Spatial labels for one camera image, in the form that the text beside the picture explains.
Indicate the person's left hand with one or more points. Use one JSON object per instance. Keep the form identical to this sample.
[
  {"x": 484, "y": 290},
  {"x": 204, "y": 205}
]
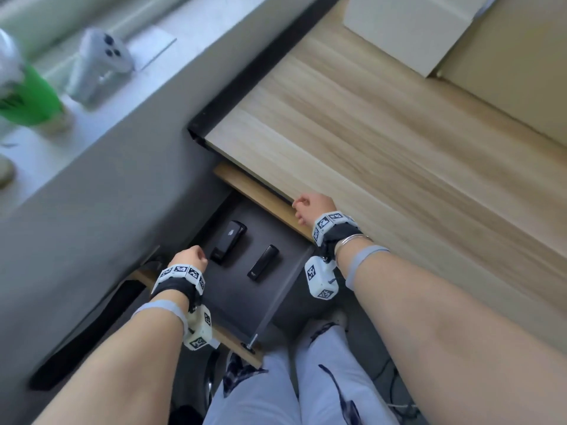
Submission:
[{"x": 188, "y": 257}]

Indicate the person's right hand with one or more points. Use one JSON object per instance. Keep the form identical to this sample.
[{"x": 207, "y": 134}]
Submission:
[{"x": 316, "y": 205}]

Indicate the person's right thumb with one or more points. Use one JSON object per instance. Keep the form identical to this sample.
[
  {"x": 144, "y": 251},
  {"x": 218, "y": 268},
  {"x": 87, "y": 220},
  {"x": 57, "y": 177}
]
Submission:
[{"x": 302, "y": 218}]

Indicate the person's left thumb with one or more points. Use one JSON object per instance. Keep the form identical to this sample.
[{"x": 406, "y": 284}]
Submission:
[{"x": 202, "y": 257}]

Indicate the wooden drawer with grey bottom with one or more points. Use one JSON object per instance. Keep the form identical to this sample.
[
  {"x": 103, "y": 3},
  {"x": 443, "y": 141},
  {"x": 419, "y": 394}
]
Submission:
[{"x": 248, "y": 300}]

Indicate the person's right forearm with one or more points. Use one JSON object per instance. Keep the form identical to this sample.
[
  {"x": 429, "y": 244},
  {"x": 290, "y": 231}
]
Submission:
[{"x": 452, "y": 340}]

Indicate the person's left forearm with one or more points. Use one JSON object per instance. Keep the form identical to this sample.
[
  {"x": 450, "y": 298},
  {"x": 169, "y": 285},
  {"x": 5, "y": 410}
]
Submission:
[{"x": 115, "y": 371}]

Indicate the black stapler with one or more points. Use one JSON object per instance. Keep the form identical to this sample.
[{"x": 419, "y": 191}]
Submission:
[{"x": 228, "y": 241}]

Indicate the small black rectangular device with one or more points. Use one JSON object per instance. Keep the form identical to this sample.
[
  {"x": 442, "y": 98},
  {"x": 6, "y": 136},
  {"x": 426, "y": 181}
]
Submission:
[{"x": 263, "y": 263}]

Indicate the person's light patterned trousers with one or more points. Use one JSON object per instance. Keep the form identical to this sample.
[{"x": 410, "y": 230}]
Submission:
[{"x": 283, "y": 385}]

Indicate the grey massage gun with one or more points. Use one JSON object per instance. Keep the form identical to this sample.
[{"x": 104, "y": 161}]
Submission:
[{"x": 99, "y": 61}]

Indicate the green bottle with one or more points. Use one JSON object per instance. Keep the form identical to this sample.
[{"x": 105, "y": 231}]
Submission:
[{"x": 29, "y": 99}]

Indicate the brown cardboard sheet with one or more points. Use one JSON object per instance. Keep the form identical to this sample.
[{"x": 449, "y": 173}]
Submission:
[{"x": 518, "y": 66}]

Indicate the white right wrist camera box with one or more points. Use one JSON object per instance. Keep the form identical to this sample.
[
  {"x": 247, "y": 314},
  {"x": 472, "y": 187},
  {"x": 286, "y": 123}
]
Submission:
[{"x": 321, "y": 276}]

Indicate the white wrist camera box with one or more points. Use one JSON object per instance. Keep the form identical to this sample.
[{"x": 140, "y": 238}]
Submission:
[
  {"x": 321, "y": 276},
  {"x": 199, "y": 329}
]

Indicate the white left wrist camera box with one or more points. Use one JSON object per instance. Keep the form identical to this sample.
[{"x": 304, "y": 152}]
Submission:
[{"x": 199, "y": 329}]

